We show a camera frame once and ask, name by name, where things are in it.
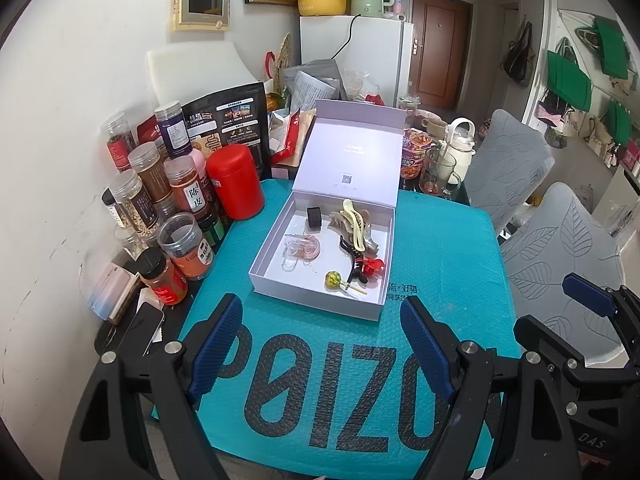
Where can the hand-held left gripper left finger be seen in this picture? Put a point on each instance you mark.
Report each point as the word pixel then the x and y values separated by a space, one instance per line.
pixel 215 345

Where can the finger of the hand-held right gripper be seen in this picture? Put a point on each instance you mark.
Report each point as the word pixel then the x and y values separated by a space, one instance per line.
pixel 537 335
pixel 587 292

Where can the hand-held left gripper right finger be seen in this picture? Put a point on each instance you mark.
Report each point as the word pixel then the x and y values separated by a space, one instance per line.
pixel 425 350

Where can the red flower hair clip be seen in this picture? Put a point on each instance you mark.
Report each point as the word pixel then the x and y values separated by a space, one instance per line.
pixel 372 266

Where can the green yellow lollipop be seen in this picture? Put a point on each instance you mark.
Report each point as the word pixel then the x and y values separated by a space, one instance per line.
pixel 332 280

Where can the pink round compact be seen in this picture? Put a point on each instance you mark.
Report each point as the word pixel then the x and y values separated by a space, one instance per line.
pixel 310 255

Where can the cream hair claw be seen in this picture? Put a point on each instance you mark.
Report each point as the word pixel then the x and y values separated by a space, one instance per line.
pixel 352 222

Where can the marbled beige hair claw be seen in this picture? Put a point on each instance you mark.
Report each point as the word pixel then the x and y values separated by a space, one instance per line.
pixel 336 222

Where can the black small hair clip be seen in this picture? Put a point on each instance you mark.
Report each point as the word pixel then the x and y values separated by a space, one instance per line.
pixel 314 217

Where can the white gift box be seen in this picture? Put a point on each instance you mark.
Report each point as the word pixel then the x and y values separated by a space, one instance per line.
pixel 350 150

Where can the grey leaf-pattern chair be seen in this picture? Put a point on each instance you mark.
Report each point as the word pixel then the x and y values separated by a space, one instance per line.
pixel 560 240
pixel 510 160

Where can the black-capped chili bottle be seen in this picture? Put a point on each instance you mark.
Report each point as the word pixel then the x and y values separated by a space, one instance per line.
pixel 165 285

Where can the black smartphone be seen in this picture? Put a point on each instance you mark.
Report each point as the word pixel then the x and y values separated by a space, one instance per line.
pixel 135 327

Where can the teal bubble mailer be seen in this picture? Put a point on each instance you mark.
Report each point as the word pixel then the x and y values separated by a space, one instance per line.
pixel 450 260

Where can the pastel pink box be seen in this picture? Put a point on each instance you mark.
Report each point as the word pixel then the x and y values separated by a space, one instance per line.
pixel 107 292

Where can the red canister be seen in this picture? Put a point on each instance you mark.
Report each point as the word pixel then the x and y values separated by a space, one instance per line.
pixel 235 185

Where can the glass mug with cat print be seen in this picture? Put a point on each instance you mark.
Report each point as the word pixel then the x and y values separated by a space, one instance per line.
pixel 435 180

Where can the green tote bag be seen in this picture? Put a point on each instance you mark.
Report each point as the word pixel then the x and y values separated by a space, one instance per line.
pixel 570 80
pixel 620 125
pixel 612 47

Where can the cluster of clear spice jars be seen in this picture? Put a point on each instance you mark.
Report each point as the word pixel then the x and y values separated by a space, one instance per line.
pixel 150 175

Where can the pink bottle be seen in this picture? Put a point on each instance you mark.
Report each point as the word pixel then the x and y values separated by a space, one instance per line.
pixel 199 160

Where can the white kettle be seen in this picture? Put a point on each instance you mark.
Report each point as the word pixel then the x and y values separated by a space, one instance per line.
pixel 462 152

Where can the instant noodle cup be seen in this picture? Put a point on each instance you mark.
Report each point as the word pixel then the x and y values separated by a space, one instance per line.
pixel 412 160

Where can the red snack packet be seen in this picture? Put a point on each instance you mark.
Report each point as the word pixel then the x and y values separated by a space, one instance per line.
pixel 290 140

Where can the black snack pouch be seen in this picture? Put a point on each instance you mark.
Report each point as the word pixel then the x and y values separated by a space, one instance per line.
pixel 235 110

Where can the dark hanging bag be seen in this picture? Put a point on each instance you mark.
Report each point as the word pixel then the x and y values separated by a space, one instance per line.
pixel 520 57

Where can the printed paper sheet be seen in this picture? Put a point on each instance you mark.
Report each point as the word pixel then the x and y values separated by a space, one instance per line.
pixel 312 92

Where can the clear plastic bag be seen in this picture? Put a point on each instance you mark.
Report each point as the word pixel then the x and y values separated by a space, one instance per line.
pixel 362 85

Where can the white foam block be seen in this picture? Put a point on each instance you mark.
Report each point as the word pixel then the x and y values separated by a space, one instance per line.
pixel 200 70

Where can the brown door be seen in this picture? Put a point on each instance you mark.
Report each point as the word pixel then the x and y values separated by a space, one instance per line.
pixel 440 50

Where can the grey mailer bag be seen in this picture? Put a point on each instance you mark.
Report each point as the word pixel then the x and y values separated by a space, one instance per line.
pixel 320 67

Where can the white refrigerator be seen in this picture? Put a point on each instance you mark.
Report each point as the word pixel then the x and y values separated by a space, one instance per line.
pixel 370 45

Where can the wood-framed wall monitor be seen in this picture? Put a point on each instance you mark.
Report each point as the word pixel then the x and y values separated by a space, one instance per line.
pixel 202 2

